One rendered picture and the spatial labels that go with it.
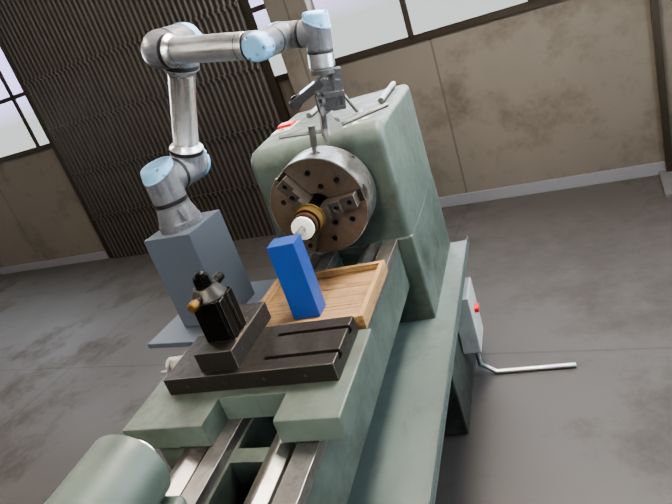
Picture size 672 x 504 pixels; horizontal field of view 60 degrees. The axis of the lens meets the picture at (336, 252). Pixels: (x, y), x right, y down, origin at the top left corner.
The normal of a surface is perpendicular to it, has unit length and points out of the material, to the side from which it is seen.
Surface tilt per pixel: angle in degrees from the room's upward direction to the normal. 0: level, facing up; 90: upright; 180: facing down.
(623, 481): 0
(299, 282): 90
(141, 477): 71
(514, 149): 90
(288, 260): 90
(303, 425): 90
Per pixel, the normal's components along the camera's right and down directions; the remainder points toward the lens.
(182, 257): -0.35, 0.47
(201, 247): 0.89, -0.11
